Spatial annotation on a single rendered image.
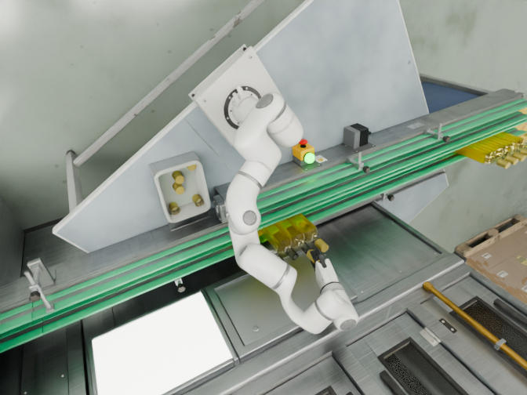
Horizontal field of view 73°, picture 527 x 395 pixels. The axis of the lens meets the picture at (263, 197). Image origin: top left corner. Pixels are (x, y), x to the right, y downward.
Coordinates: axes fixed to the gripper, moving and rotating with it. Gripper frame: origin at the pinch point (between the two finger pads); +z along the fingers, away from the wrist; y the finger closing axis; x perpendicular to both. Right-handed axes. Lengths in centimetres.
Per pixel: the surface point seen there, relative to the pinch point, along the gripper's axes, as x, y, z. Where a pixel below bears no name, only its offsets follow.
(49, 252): 113, -15, 57
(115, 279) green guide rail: 70, 4, 8
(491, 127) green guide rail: -117, 5, 58
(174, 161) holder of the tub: 42, 34, 30
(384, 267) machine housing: -29.5, -16.1, 2.3
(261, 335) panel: 24.8, -12.5, -16.1
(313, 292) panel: 2.6, -12.6, -4.2
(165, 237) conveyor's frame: 52, 6, 22
